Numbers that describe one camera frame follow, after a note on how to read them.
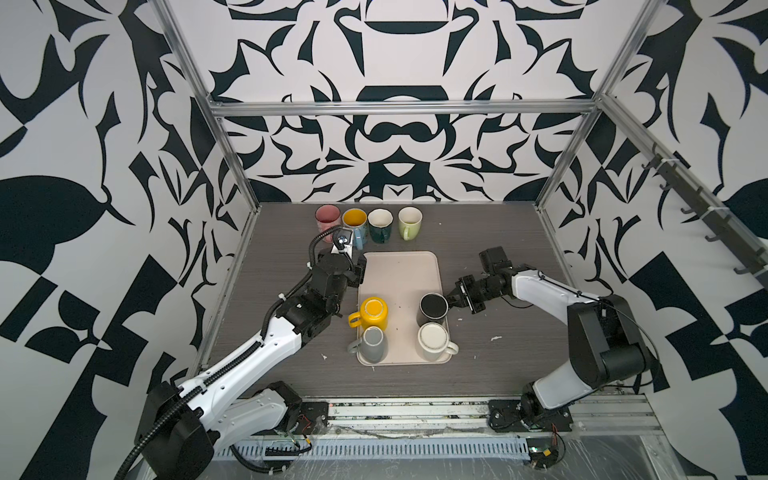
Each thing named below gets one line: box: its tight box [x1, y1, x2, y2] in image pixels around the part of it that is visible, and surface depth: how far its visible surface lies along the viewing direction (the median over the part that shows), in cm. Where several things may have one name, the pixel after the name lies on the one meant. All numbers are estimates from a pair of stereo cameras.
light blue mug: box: [342, 207, 369, 251], surface depth 104 cm
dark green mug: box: [367, 208, 394, 244], surface depth 104 cm
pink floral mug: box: [315, 203, 341, 243], surface depth 104 cm
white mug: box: [417, 322, 459, 361], surface depth 81 cm
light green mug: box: [398, 206, 423, 241], surface depth 107 cm
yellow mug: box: [348, 296, 389, 331], surface depth 85 cm
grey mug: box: [347, 326, 384, 364], surface depth 79 cm
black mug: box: [416, 292, 449, 327], surface depth 85 cm
